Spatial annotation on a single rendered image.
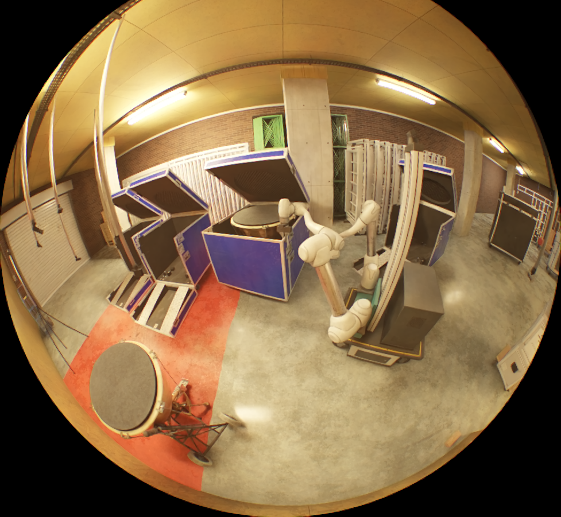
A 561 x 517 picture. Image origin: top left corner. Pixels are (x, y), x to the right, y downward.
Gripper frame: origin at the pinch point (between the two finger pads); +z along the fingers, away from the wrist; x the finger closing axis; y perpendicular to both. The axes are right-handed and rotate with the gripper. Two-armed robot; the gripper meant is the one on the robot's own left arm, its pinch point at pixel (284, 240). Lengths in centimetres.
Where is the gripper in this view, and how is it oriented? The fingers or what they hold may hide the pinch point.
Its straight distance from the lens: 157.6
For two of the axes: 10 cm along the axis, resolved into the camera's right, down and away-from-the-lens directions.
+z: 0.1, 9.6, 3.0
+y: 3.7, -2.8, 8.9
